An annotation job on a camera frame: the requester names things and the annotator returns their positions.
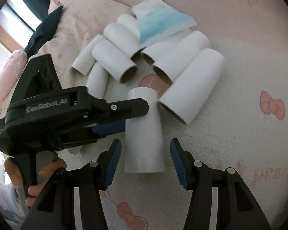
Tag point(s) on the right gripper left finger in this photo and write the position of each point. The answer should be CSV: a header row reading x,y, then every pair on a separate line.
x,y
54,207

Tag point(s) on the white tube under mask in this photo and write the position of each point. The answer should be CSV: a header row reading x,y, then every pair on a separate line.
x,y
122,39

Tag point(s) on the large white cardboard tube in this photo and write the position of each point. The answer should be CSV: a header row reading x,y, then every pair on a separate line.
x,y
192,88

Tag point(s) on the white tube brown opening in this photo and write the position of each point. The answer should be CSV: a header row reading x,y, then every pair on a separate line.
x,y
118,65

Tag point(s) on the pink patterned pillow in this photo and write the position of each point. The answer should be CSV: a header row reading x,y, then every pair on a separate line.
x,y
80,22

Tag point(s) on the white tube top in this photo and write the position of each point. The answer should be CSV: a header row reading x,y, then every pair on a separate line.
x,y
130,24

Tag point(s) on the person's left hand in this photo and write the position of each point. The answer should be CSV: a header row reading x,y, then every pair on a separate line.
x,y
46,172

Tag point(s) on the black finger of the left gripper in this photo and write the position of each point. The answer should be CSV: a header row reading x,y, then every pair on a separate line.
x,y
119,110

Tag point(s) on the pink cartoon bed sheet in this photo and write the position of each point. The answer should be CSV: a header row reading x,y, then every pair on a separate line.
x,y
243,124

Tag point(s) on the blue face mask packet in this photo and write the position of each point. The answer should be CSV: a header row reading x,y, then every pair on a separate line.
x,y
157,20

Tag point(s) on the pink plush toy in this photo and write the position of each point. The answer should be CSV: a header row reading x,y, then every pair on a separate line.
x,y
11,73

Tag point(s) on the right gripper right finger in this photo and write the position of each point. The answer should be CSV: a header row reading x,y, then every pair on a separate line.
x,y
237,207

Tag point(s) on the white tube behind large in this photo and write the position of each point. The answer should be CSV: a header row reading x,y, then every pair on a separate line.
x,y
171,64

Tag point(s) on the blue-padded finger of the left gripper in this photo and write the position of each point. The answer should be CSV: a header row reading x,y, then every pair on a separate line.
x,y
92,134

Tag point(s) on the dark navy cloth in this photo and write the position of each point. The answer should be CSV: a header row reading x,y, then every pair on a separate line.
x,y
44,32

